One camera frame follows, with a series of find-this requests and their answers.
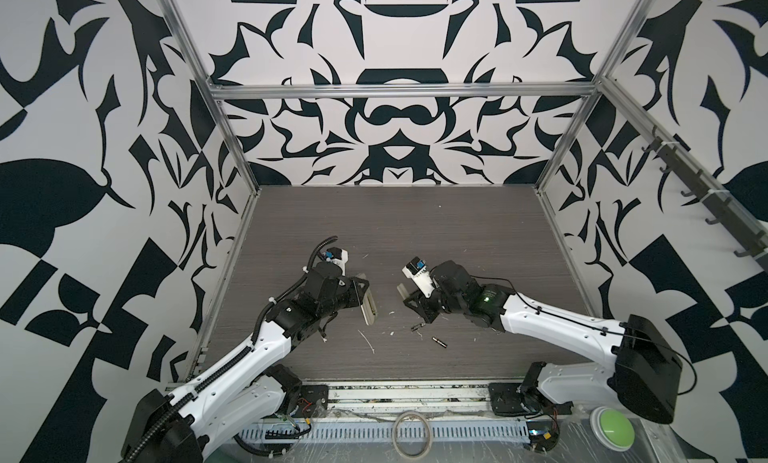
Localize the white remote control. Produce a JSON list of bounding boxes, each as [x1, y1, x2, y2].
[[354, 273, 378, 326]]

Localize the remote battery cover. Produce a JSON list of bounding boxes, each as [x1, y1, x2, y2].
[[396, 284, 414, 302]]

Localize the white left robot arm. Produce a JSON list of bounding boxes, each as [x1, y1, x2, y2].
[[121, 262, 371, 462]]

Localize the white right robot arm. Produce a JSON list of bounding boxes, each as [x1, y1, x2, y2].
[[398, 258, 683, 424]]

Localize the clear tape roll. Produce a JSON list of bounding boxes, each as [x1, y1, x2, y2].
[[391, 411, 434, 461]]

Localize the small green circuit board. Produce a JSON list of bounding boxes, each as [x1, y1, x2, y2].
[[524, 420, 560, 454]]

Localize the green push button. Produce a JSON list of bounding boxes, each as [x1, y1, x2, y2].
[[590, 407, 636, 452]]

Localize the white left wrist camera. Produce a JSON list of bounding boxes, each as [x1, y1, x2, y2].
[[322, 247, 349, 276]]

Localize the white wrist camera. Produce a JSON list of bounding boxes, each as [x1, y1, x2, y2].
[[402, 256, 435, 298], [322, 247, 349, 276]]

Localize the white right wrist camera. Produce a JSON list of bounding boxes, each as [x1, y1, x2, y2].
[[402, 256, 435, 298]]

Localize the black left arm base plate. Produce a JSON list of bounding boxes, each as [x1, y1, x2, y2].
[[290, 384, 329, 419]]

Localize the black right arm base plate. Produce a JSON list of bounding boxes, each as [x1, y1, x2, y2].
[[488, 383, 557, 417]]

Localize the white slotted cable duct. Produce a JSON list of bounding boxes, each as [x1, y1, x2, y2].
[[239, 419, 528, 444]]

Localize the aluminium enclosure frame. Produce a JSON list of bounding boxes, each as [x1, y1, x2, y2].
[[163, 0, 767, 395]]

